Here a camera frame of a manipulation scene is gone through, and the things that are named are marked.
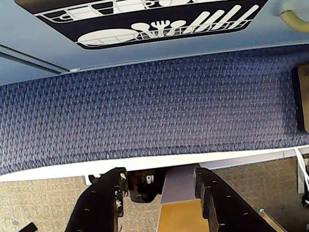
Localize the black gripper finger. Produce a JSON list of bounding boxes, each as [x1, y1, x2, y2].
[[194, 167, 281, 232], [66, 166, 128, 232]]

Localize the black desk clamp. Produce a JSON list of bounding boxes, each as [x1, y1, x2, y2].
[[127, 169, 165, 204]]

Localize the blue textured floor mat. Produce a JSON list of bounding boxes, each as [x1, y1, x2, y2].
[[0, 45, 309, 176]]

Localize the light blue toy kitchen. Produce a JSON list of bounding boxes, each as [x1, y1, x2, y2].
[[0, 0, 309, 86]]

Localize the black dish rack decal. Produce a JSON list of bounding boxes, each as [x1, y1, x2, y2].
[[14, 0, 270, 50]]

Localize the tan and gray post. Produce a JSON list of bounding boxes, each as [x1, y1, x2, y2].
[[156, 166, 206, 232]]

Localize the white cable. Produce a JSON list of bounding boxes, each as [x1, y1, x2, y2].
[[295, 147, 309, 194]]

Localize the tan panel with black frame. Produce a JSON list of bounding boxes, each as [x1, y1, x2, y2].
[[291, 65, 309, 133]]

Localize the gold dishwasher door handle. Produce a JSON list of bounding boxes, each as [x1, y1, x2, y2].
[[279, 9, 309, 32]]

